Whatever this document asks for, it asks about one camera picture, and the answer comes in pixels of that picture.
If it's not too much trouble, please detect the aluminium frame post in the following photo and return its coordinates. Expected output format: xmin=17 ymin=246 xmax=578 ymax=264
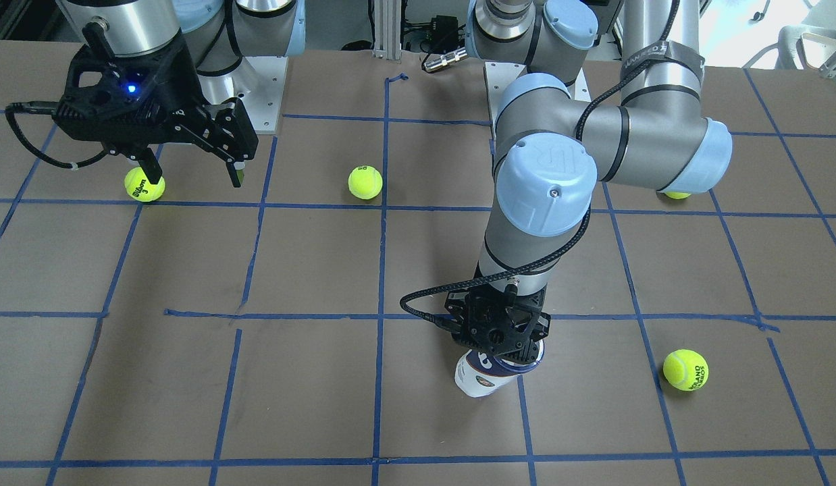
xmin=372 ymin=0 xmax=403 ymax=63

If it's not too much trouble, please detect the silver metal connector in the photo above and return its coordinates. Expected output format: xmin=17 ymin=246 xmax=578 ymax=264
xmin=421 ymin=47 xmax=469 ymax=74

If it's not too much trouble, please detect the tennis ball front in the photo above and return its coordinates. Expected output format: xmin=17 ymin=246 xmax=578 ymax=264
xmin=662 ymin=350 xmax=709 ymax=392

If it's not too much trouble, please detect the tennis ball with Wilson print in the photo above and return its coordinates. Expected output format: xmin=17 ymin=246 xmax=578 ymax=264
xmin=124 ymin=167 xmax=167 ymax=203

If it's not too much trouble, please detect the tennis ball centre back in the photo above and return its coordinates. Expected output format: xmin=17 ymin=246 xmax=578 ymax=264
xmin=347 ymin=165 xmax=384 ymax=200

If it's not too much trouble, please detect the brown paper mat blue grid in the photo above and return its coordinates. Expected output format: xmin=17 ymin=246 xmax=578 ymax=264
xmin=0 ymin=41 xmax=836 ymax=485

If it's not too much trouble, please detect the white blue tennis ball can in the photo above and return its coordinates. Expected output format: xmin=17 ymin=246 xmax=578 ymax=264
xmin=453 ymin=341 xmax=545 ymax=398

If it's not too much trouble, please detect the black gripper, viewer left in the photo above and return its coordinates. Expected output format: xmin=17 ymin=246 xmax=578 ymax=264
xmin=53 ymin=30 xmax=258 ymax=188

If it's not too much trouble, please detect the black gripper, viewer right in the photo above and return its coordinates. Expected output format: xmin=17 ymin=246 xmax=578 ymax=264
xmin=445 ymin=284 xmax=550 ymax=365

